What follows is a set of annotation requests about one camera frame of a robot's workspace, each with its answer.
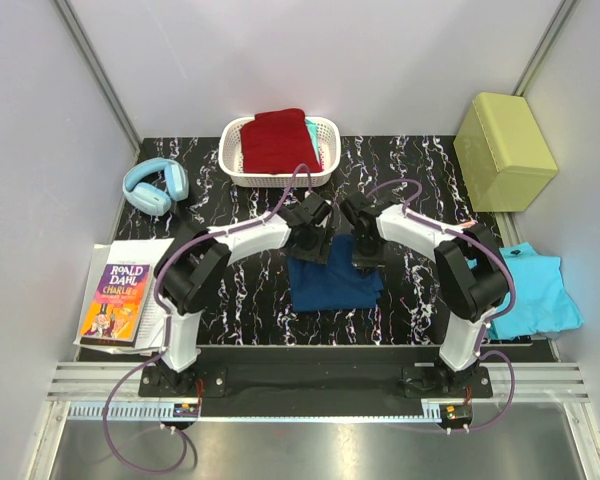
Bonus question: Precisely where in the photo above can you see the navy blue t shirt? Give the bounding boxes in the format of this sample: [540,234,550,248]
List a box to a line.
[287,234,384,313]

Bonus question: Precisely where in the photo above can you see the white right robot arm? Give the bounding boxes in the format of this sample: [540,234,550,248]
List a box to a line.
[340,192,515,397]

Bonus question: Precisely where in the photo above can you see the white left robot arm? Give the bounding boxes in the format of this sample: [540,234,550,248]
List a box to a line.
[148,193,335,396]

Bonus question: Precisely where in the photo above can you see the folded red t shirt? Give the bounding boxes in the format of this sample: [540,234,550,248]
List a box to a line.
[240,108,322,175]

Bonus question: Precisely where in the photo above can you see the white plastic basket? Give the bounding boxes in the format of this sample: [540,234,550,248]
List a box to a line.
[218,112,341,188]

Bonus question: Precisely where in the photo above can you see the folded teal t shirt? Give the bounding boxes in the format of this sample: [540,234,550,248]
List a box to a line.
[304,118,322,166]

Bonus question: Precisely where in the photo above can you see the yellow-green box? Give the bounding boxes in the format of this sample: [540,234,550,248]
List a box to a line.
[453,92,558,213]

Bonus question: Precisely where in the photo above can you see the light blue headphones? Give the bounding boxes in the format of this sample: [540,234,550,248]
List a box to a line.
[122,157,189,216]

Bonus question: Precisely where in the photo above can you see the cyan t shirt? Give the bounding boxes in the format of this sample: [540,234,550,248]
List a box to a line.
[482,243,584,340]

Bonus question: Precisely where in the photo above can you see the Roald Dahl book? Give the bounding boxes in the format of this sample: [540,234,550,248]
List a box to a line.
[77,263,152,347]

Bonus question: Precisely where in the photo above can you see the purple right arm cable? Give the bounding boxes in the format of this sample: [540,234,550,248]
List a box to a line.
[367,178,520,435]

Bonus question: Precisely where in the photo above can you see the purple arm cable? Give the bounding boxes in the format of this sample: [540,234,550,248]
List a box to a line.
[102,163,316,474]
[367,178,520,435]

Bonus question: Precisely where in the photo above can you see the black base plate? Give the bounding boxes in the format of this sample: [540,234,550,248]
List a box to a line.
[139,346,493,399]

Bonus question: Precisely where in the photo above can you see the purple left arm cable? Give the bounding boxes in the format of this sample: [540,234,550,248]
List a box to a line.
[102,163,316,474]

